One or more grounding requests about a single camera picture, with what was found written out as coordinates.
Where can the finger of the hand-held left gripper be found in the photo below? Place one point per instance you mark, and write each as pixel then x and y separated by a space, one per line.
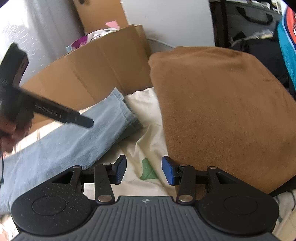
pixel 60 113

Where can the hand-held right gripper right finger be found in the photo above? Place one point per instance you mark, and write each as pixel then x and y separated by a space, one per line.
pixel 167 170

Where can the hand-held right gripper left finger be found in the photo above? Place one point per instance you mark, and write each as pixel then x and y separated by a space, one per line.
pixel 121 169

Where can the light blue denim pants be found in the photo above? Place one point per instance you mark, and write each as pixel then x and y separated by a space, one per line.
pixel 69 143

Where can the person's left hand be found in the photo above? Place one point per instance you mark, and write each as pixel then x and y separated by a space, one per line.
pixel 11 139

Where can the cream bear print blanket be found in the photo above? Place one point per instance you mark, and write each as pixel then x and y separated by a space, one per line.
pixel 148 139

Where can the grey plastic-wrapped panel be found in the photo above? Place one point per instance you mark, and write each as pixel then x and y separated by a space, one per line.
pixel 34 27

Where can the folded cardboard sheet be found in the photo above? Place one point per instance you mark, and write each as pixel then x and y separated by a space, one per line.
pixel 92 64

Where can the brown folded cloth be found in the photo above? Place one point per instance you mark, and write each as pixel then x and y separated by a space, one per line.
pixel 219 115

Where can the purple white detergent pouch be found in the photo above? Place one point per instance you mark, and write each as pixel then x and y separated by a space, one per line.
pixel 92 38

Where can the pink bottle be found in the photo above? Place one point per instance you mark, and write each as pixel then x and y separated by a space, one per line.
pixel 112 25

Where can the upright cardboard box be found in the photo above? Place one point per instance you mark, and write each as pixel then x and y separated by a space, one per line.
pixel 99 14

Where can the black clothing pile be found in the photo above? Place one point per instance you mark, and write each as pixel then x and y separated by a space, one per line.
pixel 261 53

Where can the teal cartoon print cloth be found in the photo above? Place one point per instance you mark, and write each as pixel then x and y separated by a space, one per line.
pixel 289 46

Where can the black bag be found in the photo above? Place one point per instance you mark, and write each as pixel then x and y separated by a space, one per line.
pixel 249 16

